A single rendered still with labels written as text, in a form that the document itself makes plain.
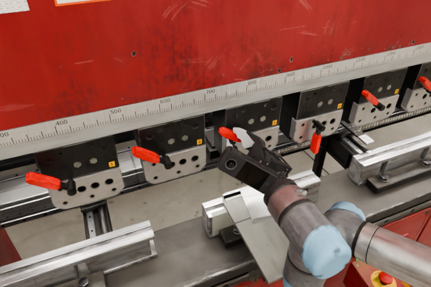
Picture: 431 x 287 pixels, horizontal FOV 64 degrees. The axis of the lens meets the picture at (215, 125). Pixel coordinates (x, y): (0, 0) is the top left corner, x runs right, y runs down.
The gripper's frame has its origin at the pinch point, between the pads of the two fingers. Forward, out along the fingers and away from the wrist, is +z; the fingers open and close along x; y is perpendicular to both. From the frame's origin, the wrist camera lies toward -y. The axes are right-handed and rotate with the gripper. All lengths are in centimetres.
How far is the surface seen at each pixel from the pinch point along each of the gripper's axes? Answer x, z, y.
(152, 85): 2.0, 3.0, -21.6
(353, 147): 7, 24, 80
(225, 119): 1.8, 2.9, -1.5
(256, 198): -16.5, 2.7, 25.5
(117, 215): -120, 102, 55
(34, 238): -150, 104, 16
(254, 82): 12.6, 3.0, -0.9
